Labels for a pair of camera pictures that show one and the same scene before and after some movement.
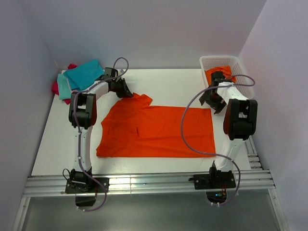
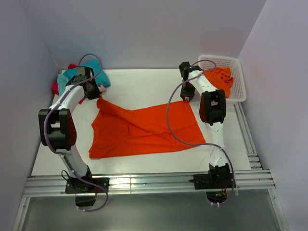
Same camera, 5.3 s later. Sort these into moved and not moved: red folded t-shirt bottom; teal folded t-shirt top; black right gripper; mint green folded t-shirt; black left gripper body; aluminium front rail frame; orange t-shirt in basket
Moved: black left gripper body; black right gripper
Not moved: mint green folded t-shirt; orange t-shirt in basket; teal folded t-shirt top; red folded t-shirt bottom; aluminium front rail frame
